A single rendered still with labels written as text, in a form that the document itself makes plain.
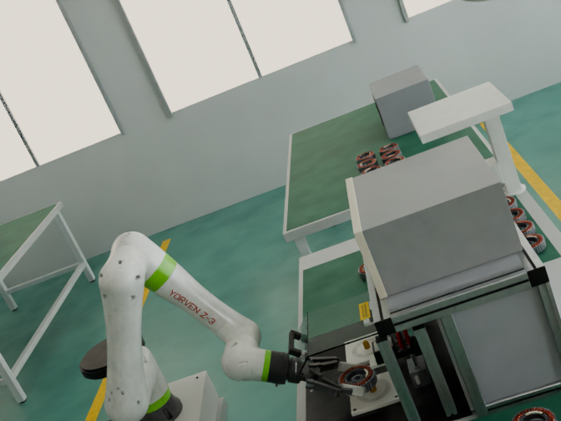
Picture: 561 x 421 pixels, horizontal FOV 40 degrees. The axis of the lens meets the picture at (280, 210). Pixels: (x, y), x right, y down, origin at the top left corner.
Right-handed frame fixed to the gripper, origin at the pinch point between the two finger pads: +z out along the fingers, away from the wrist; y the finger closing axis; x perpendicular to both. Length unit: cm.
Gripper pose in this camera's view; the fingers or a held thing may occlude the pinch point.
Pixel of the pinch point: (356, 379)
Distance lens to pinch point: 232.8
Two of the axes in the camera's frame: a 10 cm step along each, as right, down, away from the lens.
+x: 1.6, -9.2, -3.5
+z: 9.9, 1.6, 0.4
